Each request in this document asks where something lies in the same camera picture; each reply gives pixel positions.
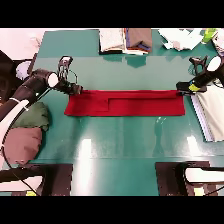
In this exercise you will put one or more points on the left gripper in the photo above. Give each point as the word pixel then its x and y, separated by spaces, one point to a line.
pixel 73 89

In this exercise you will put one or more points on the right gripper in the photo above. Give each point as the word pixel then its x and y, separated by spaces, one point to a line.
pixel 186 88

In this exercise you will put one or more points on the red T-shirt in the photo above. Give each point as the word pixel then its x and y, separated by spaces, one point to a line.
pixel 133 105

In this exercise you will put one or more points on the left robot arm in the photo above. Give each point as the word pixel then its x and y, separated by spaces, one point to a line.
pixel 26 89

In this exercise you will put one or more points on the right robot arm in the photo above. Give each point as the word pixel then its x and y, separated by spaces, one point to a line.
pixel 204 77

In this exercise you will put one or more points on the pale striped garment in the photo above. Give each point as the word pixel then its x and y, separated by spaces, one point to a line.
pixel 211 113

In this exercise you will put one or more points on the dark green garment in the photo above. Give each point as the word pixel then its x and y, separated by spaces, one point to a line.
pixel 33 116

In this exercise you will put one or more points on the grey-brown garment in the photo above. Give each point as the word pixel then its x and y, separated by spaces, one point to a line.
pixel 139 37

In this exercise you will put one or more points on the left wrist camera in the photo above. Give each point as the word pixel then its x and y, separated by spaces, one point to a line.
pixel 64 66

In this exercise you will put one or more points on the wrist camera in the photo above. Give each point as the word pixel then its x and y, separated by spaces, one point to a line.
pixel 198 62
pixel 64 66

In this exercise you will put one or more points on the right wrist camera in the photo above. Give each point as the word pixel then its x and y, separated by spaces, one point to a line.
pixel 198 62

